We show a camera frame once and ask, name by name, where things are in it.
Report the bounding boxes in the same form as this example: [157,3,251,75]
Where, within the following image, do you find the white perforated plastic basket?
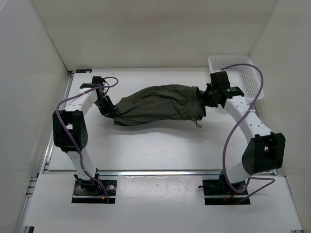
[208,55,261,103]

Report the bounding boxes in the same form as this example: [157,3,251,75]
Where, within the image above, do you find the dark corner label sticker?
[75,69,92,73]

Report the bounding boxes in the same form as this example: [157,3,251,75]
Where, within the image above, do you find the olive green shorts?
[114,84,206,126]

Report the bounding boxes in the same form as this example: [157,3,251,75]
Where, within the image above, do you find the aluminium rail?
[99,169,221,177]
[10,70,71,232]

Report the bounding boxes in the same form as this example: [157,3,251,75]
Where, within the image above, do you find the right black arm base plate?
[198,180,251,206]

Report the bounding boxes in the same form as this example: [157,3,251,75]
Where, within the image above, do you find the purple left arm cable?
[55,77,120,199]

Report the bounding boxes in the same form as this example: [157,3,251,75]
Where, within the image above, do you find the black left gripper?
[94,95,116,119]

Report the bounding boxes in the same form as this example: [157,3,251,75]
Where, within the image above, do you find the aluminium left side rail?
[10,70,71,232]

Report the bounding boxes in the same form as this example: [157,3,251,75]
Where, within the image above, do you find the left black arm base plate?
[71,180,117,204]

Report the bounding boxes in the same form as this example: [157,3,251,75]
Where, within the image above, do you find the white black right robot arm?
[203,71,286,194]

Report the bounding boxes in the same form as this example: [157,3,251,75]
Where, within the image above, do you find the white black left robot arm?
[52,76,119,198]

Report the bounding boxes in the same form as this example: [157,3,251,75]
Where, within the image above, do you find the aluminium front rail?
[99,169,221,177]

